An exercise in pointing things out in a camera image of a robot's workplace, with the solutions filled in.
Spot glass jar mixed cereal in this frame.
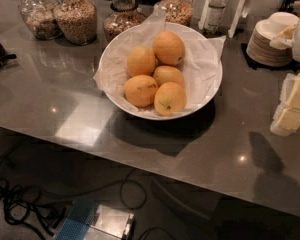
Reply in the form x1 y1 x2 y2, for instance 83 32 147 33
154 0 193 26

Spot black cables on floor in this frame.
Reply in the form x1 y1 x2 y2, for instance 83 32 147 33
0 140 178 240

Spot far left glass jar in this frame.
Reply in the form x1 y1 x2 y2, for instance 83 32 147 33
18 0 62 40

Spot white paper liner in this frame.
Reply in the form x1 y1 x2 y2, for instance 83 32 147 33
93 7 227 118

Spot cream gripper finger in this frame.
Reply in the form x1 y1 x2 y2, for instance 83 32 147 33
270 24 297 50
270 73 300 136

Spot black tray under plates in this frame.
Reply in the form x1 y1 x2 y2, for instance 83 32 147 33
241 43 300 73

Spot glass jar dark granola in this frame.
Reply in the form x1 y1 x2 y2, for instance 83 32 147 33
103 0 146 42

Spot small glass bottle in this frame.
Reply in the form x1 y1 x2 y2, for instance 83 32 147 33
203 0 226 36

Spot white stand frame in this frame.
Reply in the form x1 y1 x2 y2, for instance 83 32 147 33
193 0 248 38

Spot white ceramic bowl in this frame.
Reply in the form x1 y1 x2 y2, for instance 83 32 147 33
98 21 224 121

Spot grain filled glass jar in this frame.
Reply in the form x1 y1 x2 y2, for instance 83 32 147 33
53 0 97 45

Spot blue and metal box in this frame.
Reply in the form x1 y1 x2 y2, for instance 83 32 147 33
53 199 134 240

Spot stack of white plates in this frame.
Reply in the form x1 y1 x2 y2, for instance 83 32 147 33
246 12 299 67

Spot orange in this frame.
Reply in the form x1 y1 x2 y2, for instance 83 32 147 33
124 75 158 107
152 31 185 66
152 65 185 86
126 46 156 76
154 82 187 116

